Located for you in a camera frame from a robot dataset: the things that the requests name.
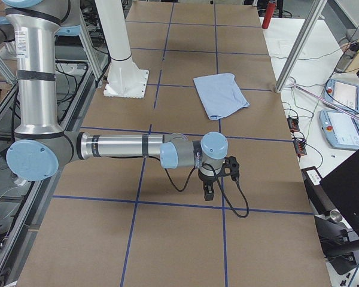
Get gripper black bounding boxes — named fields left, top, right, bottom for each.
left=198, top=170, right=218, bottom=201

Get light blue t-shirt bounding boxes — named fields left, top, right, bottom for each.
left=193, top=73, right=250, bottom=120

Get black tripod stand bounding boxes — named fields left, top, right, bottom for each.
left=301, top=167, right=359, bottom=275

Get near teach pendant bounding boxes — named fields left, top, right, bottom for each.
left=319, top=110, right=359, bottom=151

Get teach pendant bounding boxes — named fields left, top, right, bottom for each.
left=324, top=79, right=359, bottom=113
left=319, top=110, right=359, bottom=151

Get far teach pendant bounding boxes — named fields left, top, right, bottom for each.
left=324, top=79, right=359, bottom=113

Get red bottle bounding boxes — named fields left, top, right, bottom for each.
left=262, top=1, right=276, bottom=29

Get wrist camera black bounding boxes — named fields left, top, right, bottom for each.
left=220, top=156, right=240, bottom=182

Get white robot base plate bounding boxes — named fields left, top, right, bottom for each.
left=95, top=0, right=149, bottom=99

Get aluminium frame post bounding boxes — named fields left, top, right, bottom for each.
left=275, top=0, right=327, bottom=93

